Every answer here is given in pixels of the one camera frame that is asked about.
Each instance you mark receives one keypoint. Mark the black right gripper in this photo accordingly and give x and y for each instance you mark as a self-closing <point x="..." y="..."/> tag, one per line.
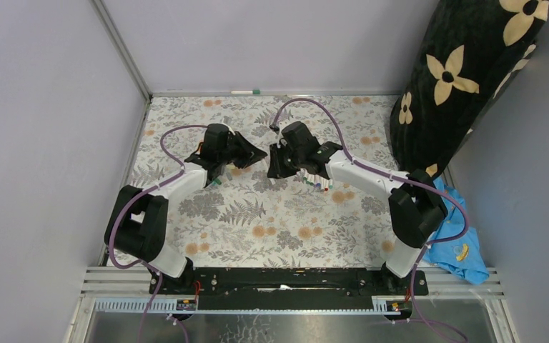
<point x="276" y="170"/>

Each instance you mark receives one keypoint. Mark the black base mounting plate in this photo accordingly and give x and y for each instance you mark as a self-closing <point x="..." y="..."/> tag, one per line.
<point x="247" y="289"/>

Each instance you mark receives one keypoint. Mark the grey slotted cable duct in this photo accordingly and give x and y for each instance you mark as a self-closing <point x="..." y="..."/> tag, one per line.
<point x="210" y="305"/>

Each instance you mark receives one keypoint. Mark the aluminium frame rails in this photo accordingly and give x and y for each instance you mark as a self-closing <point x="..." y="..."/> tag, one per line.
<point x="427" y="281"/>

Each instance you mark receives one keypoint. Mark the black floral cushion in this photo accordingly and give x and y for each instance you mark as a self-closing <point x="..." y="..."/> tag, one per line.
<point x="469" y="51"/>

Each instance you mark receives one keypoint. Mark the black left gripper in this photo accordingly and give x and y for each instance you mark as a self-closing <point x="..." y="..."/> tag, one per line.
<point x="250" y="153"/>

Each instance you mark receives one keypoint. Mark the white marker on ledge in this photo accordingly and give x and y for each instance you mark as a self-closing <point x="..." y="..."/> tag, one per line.
<point x="246" y="92"/>

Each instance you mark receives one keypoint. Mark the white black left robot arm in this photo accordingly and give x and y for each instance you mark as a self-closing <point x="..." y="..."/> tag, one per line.
<point x="138" y="224"/>

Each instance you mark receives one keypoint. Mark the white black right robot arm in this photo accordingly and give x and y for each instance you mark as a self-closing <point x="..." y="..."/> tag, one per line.
<point x="415" y="206"/>

